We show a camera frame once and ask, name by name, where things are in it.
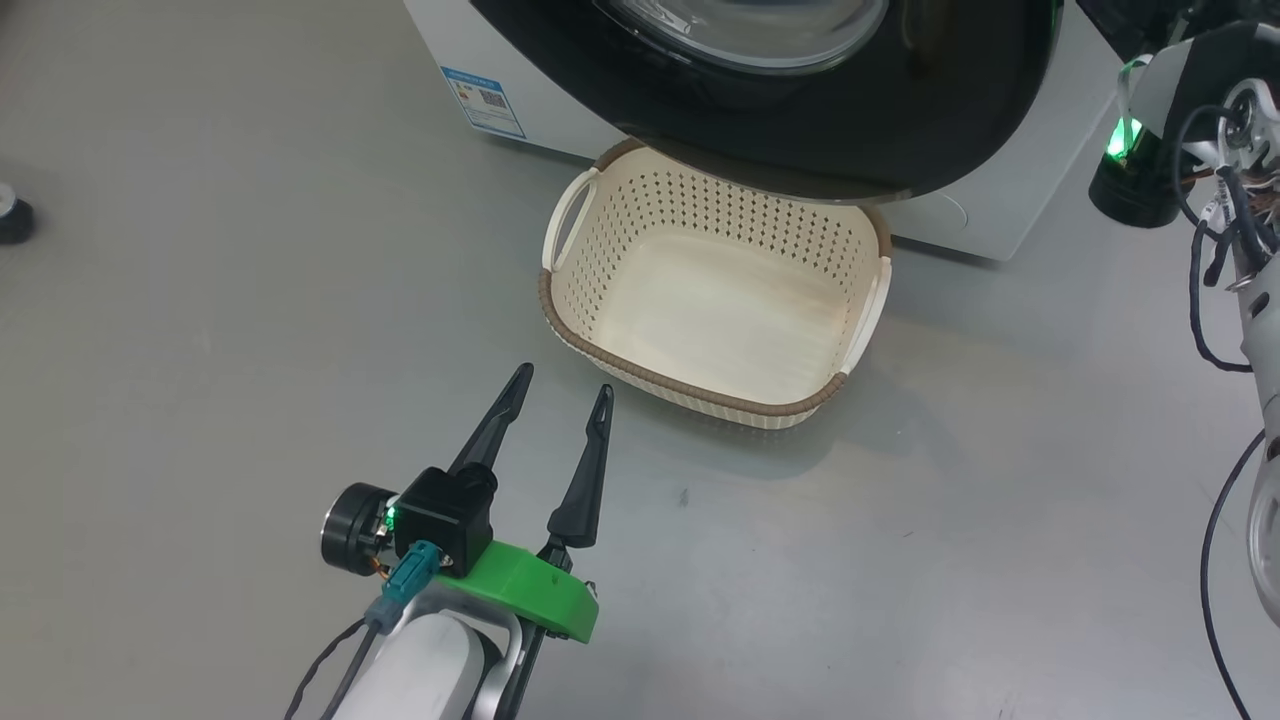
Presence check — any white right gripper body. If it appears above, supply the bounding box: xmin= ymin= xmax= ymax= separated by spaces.
xmin=1120 ymin=40 xmax=1193 ymax=133

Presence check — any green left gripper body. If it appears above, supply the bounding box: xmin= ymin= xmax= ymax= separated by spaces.
xmin=437 ymin=540 xmax=600 ymax=644

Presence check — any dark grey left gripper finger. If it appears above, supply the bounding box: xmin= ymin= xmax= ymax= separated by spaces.
xmin=546 ymin=384 xmax=615 ymax=549
xmin=447 ymin=362 xmax=535 ymax=476

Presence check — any black round glass washer door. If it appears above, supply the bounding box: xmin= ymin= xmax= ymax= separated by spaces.
xmin=470 ymin=0 xmax=1063 ymax=204

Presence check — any white front-load washing machine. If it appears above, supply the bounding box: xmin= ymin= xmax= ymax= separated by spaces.
xmin=403 ymin=0 xmax=1136 ymax=263

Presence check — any cream perforated laundry basket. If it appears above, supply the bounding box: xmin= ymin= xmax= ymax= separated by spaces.
xmin=538 ymin=138 xmax=893 ymax=431

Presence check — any black cylindrical right gripper motor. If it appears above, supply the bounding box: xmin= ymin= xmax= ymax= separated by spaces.
xmin=1088 ymin=125 xmax=1183 ymax=229

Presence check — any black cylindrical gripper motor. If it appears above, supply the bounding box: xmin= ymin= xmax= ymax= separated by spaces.
xmin=320 ymin=483 xmax=397 ymax=577
xmin=1088 ymin=125 xmax=1183 ymax=229

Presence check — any black cylindrical left gripper motor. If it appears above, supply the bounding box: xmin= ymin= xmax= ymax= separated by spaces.
xmin=320 ymin=483 xmax=397 ymax=577

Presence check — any blue energy label sticker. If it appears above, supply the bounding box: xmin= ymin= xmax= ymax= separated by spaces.
xmin=441 ymin=66 xmax=527 ymax=140

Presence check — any small black round object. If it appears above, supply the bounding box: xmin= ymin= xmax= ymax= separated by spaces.
xmin=0 ymin=183 xmax=35 ymax=246

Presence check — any black cable with teal connector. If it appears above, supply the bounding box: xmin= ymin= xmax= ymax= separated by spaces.
xmin=285 ymin=540 xmax=443 ymax=720

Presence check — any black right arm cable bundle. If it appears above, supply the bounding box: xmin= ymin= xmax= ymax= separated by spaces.
xmin=1172 ymin=105 xmax=1280 ymax=373

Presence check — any thin black hanging cable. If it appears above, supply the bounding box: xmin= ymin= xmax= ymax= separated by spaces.
xmin=1200 ymin=430 xmax=1267 ymax=720

